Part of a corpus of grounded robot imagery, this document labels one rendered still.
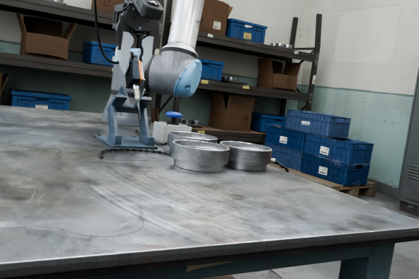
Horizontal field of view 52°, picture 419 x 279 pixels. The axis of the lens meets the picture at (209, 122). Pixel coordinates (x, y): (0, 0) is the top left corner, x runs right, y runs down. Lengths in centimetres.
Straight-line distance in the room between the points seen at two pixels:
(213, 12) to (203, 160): 418
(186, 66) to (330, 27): 490
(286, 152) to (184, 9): 374
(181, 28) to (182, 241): 97
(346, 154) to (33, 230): 411
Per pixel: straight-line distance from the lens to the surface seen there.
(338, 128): 471
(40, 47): 424
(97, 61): 439
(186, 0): 137
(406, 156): 449
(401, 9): 542
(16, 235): 43
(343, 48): 585
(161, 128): 103
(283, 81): 542
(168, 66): 128
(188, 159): 75
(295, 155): 486
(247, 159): 82
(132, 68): 94
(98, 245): 41
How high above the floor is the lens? 95
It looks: 5 degrees down
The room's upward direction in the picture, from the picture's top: 7 degrees clockwise
